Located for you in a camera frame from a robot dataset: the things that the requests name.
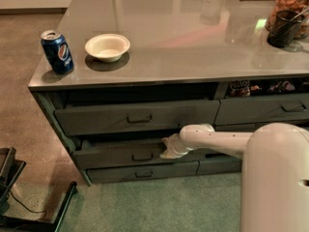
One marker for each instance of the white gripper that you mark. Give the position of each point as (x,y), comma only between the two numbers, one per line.
(173,146)

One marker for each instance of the grey drawer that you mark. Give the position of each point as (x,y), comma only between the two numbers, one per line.
(263,109)
(130,117)
(143,172)
(219,165)
(241,127)
(99,154)

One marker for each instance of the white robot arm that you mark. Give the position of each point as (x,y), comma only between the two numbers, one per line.
(274,175)

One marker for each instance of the snack bags in drawer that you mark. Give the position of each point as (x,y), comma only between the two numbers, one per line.
(247,88)

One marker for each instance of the grey drawer cabinet counter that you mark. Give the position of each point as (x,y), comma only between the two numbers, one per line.
(180,50)

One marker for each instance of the white paper bowl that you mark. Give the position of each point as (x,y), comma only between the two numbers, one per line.
(107,47)

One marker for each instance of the blue Pepsi soda can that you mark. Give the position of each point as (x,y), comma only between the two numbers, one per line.
(57,51)

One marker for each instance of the black mesh cup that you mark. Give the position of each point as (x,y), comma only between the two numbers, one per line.
(286,25)

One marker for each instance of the glass jar of snacks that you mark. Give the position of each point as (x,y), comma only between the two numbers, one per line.
(291,5)

